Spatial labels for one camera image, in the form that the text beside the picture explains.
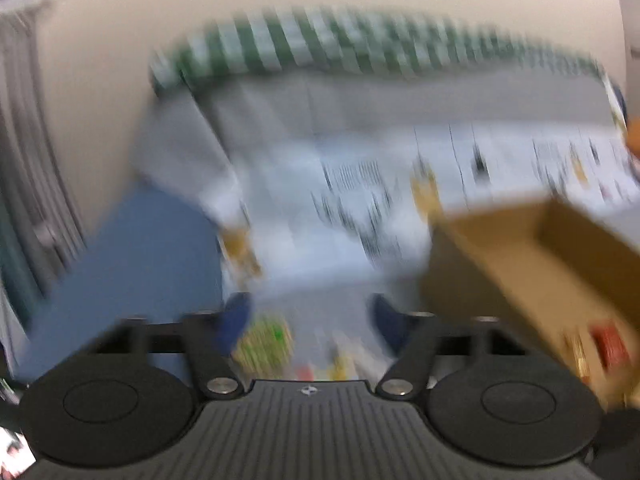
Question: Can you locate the brown cardboard box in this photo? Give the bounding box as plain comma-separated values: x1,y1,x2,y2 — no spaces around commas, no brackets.
419,195,640,413

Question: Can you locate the yellow snack packet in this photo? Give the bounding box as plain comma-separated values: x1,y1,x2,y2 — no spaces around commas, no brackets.
326,347,353,382

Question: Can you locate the grey white printed cloth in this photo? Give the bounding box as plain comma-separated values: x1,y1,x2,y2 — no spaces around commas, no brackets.
131,67,640,378

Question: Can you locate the green label snack packet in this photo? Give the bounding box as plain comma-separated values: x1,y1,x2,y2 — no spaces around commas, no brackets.
232,312,296,381

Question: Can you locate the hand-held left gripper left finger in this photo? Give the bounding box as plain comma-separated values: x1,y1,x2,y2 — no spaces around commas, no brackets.
92,292,253,402

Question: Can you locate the red snack packet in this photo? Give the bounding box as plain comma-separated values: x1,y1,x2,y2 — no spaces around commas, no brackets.
589,324,632,370

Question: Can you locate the blue fabric cushion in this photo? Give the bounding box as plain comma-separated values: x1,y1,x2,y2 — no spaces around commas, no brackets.
22,184,227,378

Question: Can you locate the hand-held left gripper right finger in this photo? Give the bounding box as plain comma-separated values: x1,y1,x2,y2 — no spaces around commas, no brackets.
369,292,533,402

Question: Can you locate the green white checkered cloth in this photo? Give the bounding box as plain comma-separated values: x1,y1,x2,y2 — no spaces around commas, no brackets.
149,5,610,93

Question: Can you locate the grey curtain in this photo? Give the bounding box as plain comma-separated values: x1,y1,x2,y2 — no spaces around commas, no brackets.
0,0,93,311

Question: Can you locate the teal curtain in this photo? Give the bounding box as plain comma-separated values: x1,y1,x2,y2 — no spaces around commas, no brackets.
0,200,43,326

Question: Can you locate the orange object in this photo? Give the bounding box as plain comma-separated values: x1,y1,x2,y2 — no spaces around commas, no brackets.
624,115,640,162

